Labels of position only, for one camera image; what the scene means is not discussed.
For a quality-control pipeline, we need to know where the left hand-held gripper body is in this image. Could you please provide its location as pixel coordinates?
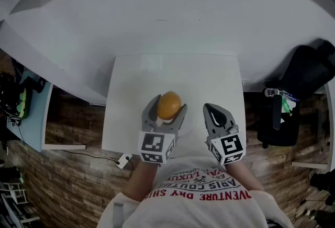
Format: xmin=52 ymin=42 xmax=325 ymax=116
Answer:
xmin=137 ymin=119 xmax=181 ymax=164

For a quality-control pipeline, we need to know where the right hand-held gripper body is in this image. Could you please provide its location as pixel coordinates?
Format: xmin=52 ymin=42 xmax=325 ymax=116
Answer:
xmin=205 ymin=122 xmax=245 ymax=166

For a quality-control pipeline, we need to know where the round orange food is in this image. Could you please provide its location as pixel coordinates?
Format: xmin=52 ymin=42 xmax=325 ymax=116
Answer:
xmin=157 ymin=90 xmax=182 ymax=121

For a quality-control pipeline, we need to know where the person's left forearm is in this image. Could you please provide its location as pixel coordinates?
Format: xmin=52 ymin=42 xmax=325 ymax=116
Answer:
xmin=125 ymin=159 xmax=161 ymax=202

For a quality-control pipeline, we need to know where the person's right forearm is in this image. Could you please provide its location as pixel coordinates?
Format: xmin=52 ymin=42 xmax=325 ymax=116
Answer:
xmin=225 ymin=161 xmax=265 ymax=193

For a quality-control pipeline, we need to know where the white power strip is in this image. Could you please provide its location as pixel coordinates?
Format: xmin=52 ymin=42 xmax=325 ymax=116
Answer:
xmin=116 ymin=153 xmax=133 ymax=169

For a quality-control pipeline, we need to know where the black bag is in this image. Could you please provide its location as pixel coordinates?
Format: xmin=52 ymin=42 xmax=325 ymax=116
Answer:
xmin=256 ymin=98 xmax=300 ymax=149

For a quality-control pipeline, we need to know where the green and clear bottle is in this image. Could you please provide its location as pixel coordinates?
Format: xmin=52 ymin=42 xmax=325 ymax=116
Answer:
xmin=280 ymin=90 xmax=299 ymax=117

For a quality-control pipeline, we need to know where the person's white printed shirt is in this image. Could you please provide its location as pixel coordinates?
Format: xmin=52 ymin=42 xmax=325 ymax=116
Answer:
xmin=96 ymin=155 xmax=294 ymax=228

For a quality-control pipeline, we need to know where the light blue desk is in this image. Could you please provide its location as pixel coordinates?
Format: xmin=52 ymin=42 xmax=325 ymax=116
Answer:
xmin=5 ymin=64 xmax=54 ymax=153

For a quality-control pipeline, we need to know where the black and green device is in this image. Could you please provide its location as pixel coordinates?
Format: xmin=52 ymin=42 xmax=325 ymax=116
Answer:
xmin=0 ymin=72 xmax=34 ymax=120

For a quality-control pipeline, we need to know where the black power cable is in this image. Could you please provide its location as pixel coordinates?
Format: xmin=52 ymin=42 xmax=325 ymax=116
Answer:
xmin=60 ymin=149 xmax=135 ymax=180

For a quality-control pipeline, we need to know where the white wire rack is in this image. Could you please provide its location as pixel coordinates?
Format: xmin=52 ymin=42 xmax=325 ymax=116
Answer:
xmin=0 ymin=181 xmax=40 ymax=228

